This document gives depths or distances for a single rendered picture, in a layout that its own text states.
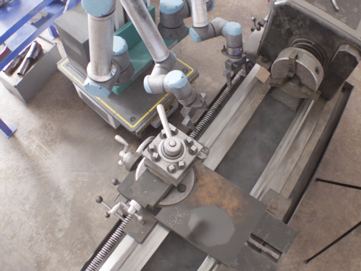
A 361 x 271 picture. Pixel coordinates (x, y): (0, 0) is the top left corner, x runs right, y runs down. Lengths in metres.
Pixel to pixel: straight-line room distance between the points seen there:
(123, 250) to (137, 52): 1.19
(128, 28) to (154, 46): 0.45
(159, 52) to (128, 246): 0.90
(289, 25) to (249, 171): 0.77
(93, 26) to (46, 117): 1.60
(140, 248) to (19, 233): 1.32
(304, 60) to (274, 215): 0.72
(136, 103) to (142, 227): 1.11
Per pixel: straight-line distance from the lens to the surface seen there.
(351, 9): 1.74
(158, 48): 1.54
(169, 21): 2.01
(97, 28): 1.33
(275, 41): 1.76
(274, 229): 1.49
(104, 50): 1.44
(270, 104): 1.90
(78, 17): 2.20
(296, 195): 2.09
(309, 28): 1.62
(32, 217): 2.55
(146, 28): 1.46
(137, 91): 2.35
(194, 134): 1.72
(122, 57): 1.75
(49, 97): 2.91
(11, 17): 2.41
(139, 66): 1.98
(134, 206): 1.29
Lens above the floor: 2.28
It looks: 64 degrees down
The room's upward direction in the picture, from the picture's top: 7 degrees clockwise
